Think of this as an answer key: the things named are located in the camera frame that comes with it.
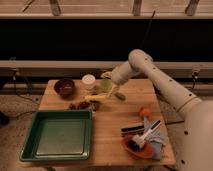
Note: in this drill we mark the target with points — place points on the blue cloth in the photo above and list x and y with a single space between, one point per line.
156 138

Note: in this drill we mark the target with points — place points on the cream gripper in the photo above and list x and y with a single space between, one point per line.
108 75

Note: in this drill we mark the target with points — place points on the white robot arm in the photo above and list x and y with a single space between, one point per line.
197 143

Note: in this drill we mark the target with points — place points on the white dish brush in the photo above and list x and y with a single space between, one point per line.
139 140

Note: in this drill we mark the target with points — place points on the dark red bowl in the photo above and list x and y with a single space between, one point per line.
64 87

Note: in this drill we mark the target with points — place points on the orange plate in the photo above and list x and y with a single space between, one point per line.
146 152

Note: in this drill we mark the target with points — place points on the light green cup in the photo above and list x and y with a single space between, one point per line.
105 85

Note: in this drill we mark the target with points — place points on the dark red grape bunch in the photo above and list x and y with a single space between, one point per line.
80 105

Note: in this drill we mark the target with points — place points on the small metal cup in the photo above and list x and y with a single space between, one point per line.
95 105

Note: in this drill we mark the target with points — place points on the orange carrot toy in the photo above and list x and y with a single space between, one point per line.
144 112

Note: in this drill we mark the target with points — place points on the black white striped block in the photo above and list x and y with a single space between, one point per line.
134 128

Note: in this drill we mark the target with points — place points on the green pepper toy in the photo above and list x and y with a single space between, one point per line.
120 96

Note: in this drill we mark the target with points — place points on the green plastic tray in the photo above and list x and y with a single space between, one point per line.
58 135

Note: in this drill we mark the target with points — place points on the white paper cup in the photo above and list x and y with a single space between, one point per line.
88 81

